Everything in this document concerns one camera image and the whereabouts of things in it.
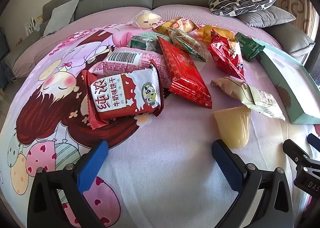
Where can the pink waffle sofa cover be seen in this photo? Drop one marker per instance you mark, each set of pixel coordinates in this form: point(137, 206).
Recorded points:
point(195, 13)

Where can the teal cardboard box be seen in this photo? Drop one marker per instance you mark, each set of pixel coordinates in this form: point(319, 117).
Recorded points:
point(282, 80)

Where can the white rack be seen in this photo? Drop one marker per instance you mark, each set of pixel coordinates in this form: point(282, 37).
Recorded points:
point(33, 25)

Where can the red patterned snack packet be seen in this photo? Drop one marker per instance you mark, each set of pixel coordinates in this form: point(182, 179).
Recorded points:
point(185, 73)

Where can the green and white snack packet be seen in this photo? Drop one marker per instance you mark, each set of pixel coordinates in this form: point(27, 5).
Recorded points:
point(142, 40)

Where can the yellow jelly cup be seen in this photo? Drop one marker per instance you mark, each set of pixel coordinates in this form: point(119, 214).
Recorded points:
point(232, 128)

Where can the light grey pillow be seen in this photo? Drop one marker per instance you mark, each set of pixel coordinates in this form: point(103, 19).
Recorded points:
point(62, 15)

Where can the green-striped cracker packet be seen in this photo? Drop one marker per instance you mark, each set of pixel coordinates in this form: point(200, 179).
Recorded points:
point(187, 43)

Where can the printed cartoon blanket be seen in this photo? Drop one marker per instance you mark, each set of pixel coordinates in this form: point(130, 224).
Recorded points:
point(162, 168)

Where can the orange cake roll packet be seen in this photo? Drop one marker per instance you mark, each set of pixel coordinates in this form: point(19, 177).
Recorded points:
point(175, 24)

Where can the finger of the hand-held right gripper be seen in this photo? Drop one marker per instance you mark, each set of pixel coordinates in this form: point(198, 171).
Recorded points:
point(296, 153)
point(314, 141)

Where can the pink snack packet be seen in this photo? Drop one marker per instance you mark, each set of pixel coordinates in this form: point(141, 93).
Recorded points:
point(125, 60)

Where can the yellow snack packet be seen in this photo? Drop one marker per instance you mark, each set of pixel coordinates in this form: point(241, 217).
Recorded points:
point(205, 33)

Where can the red and white biscuit packet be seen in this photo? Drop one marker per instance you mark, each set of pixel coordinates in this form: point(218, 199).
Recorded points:
point(120, 93)

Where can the beige snack packet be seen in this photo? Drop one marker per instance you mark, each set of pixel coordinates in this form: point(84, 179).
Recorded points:
point(245, 90)

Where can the dark green snack packet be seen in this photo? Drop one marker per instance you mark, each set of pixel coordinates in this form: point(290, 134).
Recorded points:
point(250, 46)

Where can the clear-wrapped white bun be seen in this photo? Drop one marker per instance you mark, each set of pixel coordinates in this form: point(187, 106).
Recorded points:
point(145, 18)

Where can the dark cabinet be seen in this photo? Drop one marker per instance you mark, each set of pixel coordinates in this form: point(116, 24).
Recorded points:
point(3, 60)

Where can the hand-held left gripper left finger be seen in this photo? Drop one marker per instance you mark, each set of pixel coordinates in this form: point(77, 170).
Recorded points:
point(92, 165)

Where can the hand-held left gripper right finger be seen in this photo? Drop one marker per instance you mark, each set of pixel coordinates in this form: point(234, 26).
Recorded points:
point(225, 165)

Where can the red cartoon snack packet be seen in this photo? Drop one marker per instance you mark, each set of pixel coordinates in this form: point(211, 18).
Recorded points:
point(225, 53)

